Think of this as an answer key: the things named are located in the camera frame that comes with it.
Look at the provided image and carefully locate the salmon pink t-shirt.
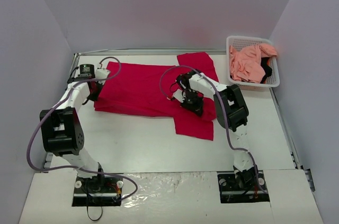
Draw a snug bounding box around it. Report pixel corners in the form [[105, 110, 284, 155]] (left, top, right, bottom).
[[229, 43, 278, 83]]

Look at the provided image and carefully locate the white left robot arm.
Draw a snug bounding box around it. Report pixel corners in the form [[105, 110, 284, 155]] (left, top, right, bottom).
[[39, 64, 110, 191]]

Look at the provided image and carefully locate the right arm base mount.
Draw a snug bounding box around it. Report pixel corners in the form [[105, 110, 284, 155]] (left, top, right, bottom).
[[217, 168, 270, 204]]

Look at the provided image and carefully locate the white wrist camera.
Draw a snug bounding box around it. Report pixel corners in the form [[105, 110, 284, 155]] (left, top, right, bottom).
[[167, 89, 185, 103], [95, 64, 111, 84]]

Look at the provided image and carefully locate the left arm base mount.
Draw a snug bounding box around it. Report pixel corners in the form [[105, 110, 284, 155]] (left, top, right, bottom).
[[72, 175, 123, 207]]

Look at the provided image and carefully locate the black garment in basket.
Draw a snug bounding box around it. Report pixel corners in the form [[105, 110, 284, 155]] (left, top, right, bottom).
[[260, 57, 272, 84]]

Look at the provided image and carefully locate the red t-shirt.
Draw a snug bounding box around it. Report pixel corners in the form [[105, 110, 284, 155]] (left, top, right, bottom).
[[94, 52, 218, 140]]

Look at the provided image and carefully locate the thin black cable loop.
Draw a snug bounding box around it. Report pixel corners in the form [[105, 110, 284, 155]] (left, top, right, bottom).
[[86, 202, 104, 221]]

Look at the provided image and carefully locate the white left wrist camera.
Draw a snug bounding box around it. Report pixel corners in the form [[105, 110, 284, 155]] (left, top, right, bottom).
[[95, 64, 111, 84]]

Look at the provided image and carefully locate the white plastic laundry basket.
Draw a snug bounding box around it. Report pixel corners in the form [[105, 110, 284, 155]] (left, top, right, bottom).
[[226, 35, 280, 89]]

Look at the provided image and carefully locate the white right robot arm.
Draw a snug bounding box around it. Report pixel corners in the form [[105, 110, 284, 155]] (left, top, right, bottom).
[[172, 70, 258, 189]]

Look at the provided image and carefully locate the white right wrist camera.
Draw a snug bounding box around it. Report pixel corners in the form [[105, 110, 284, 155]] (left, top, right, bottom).
[[167, 89, 185, 103]]

